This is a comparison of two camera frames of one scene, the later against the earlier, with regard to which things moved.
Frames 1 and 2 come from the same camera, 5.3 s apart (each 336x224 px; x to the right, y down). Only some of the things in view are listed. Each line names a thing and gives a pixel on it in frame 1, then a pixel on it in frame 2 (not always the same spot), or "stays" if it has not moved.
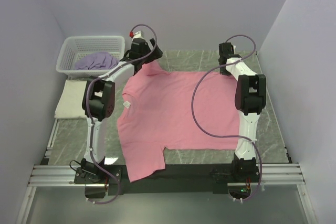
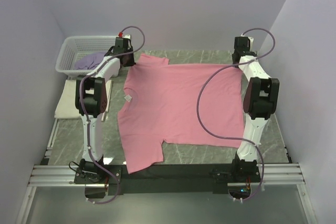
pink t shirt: x=156 y=113 stays
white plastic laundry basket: x=73 y=46 stays
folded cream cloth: x=70 y=105 stays
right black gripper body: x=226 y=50 -> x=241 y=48
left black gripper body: x=153 y=55 -> x=130 y=60
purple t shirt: x=100 y=61 stays
